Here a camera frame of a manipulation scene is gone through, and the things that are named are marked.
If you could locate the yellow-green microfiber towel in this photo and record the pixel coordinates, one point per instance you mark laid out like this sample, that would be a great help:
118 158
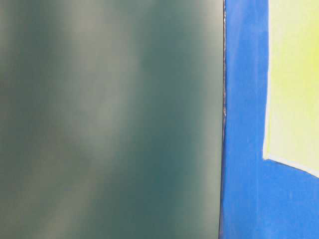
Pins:
292 108

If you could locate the blue table cloth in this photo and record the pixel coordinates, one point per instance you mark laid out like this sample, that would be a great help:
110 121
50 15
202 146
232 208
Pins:
261 199

